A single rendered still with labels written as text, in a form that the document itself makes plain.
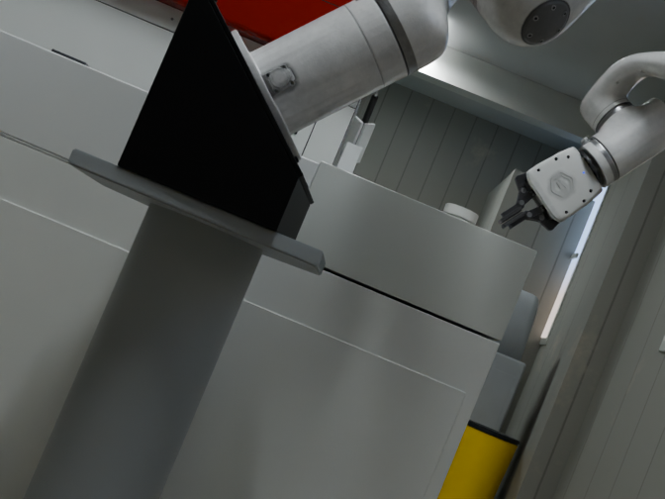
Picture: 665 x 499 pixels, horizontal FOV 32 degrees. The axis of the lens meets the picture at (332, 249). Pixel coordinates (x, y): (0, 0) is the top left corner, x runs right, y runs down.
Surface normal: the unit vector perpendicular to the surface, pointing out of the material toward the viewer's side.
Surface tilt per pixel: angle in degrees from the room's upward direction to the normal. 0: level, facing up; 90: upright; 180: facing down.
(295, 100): 113
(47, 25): 90
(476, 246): 90
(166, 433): 90
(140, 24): 90
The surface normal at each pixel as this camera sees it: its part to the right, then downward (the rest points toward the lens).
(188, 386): 0.76, 0.28
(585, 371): 0.00, -0.07
